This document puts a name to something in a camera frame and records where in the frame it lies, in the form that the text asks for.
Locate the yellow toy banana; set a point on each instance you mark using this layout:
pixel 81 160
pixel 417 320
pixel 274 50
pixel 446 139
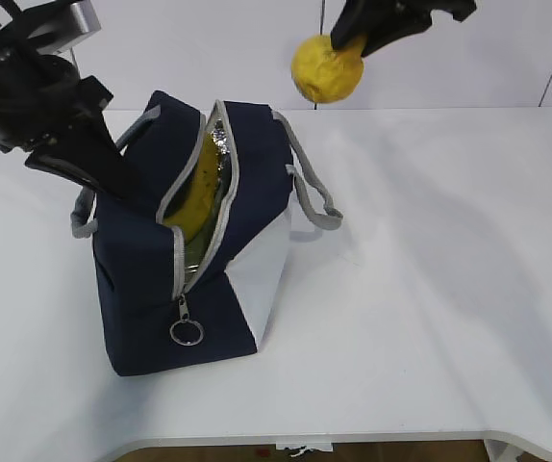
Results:
pixel 191 206

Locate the white paper scrap under table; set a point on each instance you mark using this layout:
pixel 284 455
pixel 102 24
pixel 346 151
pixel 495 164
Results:
pixel 303 448

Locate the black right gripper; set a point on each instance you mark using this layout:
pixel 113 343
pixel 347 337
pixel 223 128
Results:
pixel 382 22

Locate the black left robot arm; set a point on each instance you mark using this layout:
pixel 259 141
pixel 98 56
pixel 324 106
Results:
pixel 26 75

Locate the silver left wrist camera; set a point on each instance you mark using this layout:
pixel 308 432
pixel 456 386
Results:
pixel 53 27

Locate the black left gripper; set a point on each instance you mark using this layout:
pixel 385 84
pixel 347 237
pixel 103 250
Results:
pixel 85 154

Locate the green lid glass container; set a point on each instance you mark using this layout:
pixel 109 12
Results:
pixel 199 248

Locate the navy blue lunch bag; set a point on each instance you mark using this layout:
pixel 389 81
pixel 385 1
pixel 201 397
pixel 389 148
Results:
pixel 153 320

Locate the yellow toy pear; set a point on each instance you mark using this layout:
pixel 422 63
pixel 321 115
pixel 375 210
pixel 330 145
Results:
pixel 325 75

